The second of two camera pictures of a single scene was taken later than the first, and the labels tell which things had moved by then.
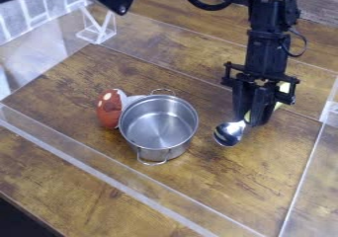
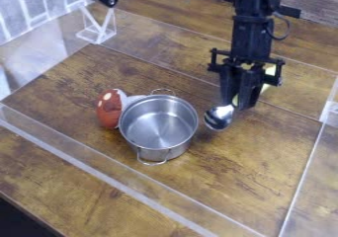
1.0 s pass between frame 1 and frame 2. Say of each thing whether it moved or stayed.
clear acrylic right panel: stayed
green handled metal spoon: moved
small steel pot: stayed
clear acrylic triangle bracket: stayed
